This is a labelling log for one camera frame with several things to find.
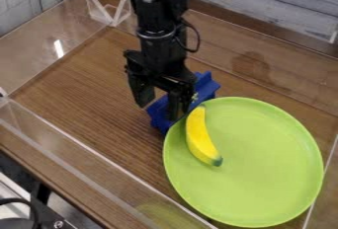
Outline yellow toy banana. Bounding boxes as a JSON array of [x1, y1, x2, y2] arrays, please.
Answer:
[[186, 106, 224, 167]]

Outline black metal bracket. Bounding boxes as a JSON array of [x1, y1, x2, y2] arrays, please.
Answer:
[[41, 207, 78, 229]]

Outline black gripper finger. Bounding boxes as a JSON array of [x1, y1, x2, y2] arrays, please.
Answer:
[[128, 70, 156, 108], [169, 83, 194, 120]]

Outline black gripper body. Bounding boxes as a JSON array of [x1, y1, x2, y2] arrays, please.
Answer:
[[125, 30, 197, 90]]

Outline clear acrylic front wall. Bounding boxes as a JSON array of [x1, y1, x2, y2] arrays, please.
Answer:
[[0, 98, 217, 229]]

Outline green plate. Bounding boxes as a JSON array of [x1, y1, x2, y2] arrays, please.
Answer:
[[164, 97, 324, 228]]

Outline clear acrylic triangle bracket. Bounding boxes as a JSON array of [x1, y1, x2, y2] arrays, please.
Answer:
[[86, 0, 133, 28]]

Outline blue plastic block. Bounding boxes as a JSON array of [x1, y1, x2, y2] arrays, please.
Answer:
[[148, 71, 221, 134]]

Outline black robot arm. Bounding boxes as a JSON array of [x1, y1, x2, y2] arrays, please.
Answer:
[[125, 0, 200, 120]]

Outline black cable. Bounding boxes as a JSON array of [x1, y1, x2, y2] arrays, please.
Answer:
[[0, 198, 46, 229]]

